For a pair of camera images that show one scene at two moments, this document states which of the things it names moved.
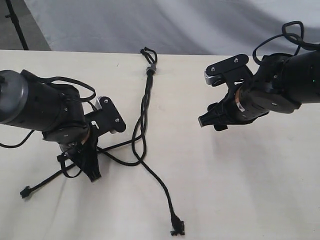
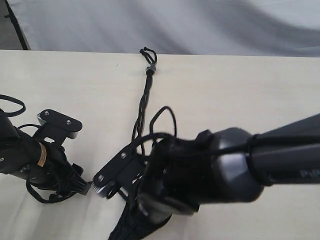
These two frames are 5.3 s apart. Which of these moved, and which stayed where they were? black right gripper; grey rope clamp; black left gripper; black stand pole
Moved: black left gripper; black right gripper
Stayed: black stand pole; grey rope clamp
